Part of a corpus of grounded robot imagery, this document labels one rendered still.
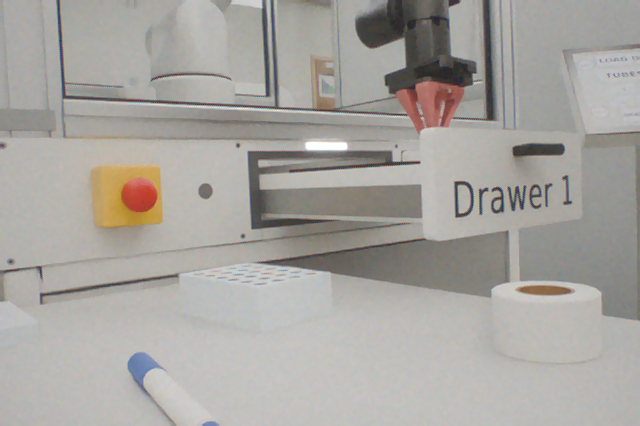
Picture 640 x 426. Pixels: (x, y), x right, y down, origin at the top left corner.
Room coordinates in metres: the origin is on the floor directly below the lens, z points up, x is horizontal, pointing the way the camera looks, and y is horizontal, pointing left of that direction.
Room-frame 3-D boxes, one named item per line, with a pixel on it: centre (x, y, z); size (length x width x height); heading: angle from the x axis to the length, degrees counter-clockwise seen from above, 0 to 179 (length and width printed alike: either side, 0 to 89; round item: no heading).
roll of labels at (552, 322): (0.38, -0.15, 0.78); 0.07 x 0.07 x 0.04
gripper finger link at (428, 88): (0.71, -0.14, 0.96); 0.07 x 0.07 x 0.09; 36
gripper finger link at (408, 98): (0.69, -0.15, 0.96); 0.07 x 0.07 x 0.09; 36
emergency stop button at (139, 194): (0.64, 0.21, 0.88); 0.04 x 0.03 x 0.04; 128
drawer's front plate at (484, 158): (0.63, -0.22, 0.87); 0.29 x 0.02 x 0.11; 128
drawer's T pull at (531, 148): (0.61, -0.23, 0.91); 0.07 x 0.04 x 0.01; 128
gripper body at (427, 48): (0.71, -0.14, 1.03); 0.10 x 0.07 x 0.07; 36
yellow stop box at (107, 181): (0.67, 0.23, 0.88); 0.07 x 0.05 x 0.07; 128
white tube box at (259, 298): (0.52, 0.07, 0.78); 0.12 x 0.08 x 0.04; 45
